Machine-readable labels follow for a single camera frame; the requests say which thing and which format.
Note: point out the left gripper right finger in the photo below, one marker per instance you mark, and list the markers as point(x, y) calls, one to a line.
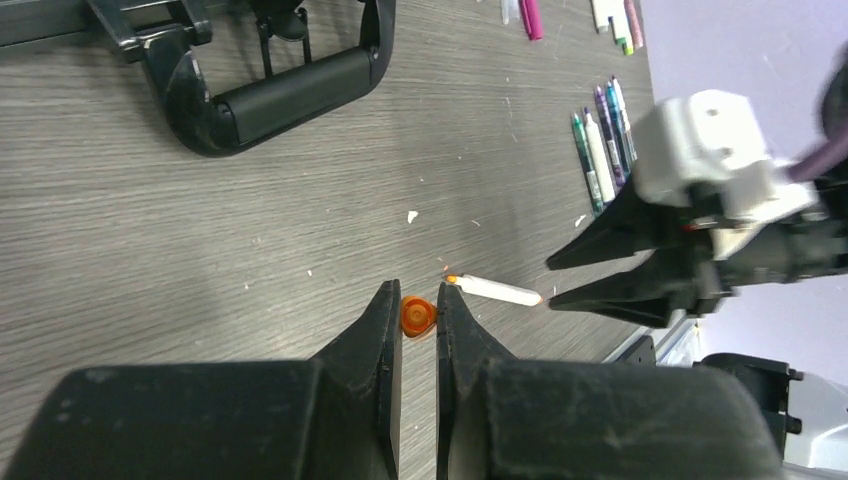
point(503, 417)

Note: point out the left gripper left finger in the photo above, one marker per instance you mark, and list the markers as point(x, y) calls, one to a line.
point(334, 415)

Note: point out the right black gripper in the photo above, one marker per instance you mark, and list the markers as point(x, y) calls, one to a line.
point(682, 275)

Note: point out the purple cap white marker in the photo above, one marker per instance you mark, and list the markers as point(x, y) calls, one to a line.
point(599, 157)

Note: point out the dark purple marker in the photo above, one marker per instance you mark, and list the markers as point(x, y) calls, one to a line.
point(608, 136)

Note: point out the dark green marker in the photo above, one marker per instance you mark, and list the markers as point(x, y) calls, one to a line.
point(593, 187)

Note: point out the small orange pen cap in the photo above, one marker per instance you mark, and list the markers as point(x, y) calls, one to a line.
point(417, 316)

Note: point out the orange cap white marker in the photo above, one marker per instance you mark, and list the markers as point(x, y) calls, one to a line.
point(494, 290)

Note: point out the magenta cap white marker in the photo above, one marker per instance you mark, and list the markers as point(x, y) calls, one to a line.
point(625, 122)

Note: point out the green cap white marker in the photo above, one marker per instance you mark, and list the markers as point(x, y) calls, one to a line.
point(612, 4)

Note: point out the small magenta pen cap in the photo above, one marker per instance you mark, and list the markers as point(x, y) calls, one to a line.
point(531, 17)

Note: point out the light blue marker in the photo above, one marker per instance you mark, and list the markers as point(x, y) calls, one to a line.
point(617, 126)

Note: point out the lime green cap marker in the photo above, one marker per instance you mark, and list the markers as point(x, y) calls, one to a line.
point(621, 25)

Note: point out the pink marker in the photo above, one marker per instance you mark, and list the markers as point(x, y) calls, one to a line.
point(635, 27)

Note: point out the clear light blue pen cap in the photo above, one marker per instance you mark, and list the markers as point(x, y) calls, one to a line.
point(510, 11)

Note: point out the black poker chip case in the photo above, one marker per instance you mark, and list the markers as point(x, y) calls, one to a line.
point(220, 76)

